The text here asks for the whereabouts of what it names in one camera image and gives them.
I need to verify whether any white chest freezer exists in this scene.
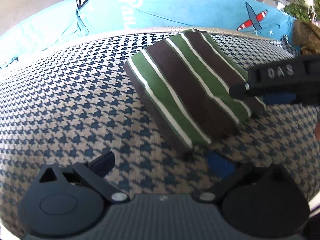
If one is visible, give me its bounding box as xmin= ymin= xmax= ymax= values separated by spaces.
xmin=259 ymin=0 xmax=290 ymax=10

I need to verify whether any blue printed sofa back cover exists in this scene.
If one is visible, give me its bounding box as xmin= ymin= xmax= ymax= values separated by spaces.
xmin=1 ymin=0 xmax=295 ymax=68

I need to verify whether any green potted plant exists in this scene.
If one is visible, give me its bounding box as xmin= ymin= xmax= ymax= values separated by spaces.
xmin=284 ymin=0 xmax=319 ymax=23

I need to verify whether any green brown striped shirt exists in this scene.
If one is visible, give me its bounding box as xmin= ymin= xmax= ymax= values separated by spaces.
xmin=124 ymin=29 xmax=266 ymax=155

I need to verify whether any houndstooth sofa seat cushion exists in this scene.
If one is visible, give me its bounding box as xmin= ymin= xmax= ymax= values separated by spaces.
xmin=1 ymin=33 xmax=319 ymax=237

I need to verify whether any brown plush toy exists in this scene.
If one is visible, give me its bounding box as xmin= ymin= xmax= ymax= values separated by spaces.
xmin=292 ymin=20 xmax=320 ymax=56

